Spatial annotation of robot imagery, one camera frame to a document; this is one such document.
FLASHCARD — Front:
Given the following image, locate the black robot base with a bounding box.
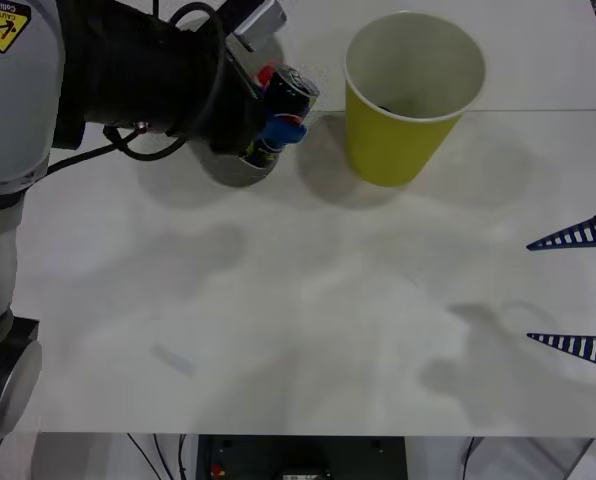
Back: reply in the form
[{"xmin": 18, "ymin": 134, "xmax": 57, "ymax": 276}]
[{"xmin": 196, "ymin": 434, "xmax": 408, "ymax": 480}]

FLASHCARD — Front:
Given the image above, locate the black can with blue print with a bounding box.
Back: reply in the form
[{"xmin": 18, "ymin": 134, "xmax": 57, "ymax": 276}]
[{"xmin": 241, "ymin": 63, "xmax": 322, "ymax": 170}]

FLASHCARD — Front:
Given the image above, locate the thin black cable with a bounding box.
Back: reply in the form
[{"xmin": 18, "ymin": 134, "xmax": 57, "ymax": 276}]
[
  {"xmin": 126, "ymin": 433, "xmax": 177, "ymax": 480},
  {"xmin": 176, "ymin": 433, "xmax": 189, "ymax": 480}
]

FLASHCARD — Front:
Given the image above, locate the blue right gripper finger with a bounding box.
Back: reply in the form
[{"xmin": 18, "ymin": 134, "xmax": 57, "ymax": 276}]
[
  {"xmin": 525, "ymin": 331, "xmax": 596, "ymax": 374},
  {"xmin": 525, "ymin": 206, "xmax": 596, "ymax": 253}
]

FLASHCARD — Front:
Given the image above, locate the yellow-green plastic bin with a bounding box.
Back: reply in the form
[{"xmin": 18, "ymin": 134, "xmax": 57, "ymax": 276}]
[{"xmin": 342, "ymin": 10, "xmax": 487, "ymax": 189}]

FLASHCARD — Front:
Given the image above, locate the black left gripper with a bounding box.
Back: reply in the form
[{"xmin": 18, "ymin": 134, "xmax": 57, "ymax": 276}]
[{"xmin": 196, "ymin": 52, "xmax": 310, "ymax": 158}]

